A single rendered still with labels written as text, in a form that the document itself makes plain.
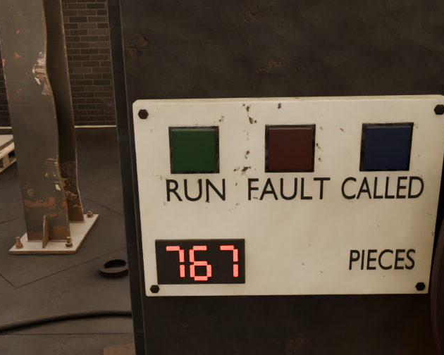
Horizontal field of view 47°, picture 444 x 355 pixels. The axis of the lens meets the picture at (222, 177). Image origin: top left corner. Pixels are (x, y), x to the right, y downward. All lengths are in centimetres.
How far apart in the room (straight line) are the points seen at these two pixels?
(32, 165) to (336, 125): 280
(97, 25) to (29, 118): 362
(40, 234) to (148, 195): 285
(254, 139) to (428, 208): 16
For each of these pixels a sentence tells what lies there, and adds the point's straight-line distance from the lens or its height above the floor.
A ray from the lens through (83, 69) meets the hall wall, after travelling 666.
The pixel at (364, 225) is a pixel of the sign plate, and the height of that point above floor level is 113.
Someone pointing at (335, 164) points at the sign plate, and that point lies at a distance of 44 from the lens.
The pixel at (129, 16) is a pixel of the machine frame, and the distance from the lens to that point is 44.
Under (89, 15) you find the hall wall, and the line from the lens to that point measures 660.
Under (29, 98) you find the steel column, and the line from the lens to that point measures 306.
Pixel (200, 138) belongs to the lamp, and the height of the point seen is 121.
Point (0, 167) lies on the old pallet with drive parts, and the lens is 510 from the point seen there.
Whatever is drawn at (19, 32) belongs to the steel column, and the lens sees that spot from 304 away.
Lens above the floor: 131
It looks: 17 degrees down
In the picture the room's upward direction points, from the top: 1 degrees counter-clockwise
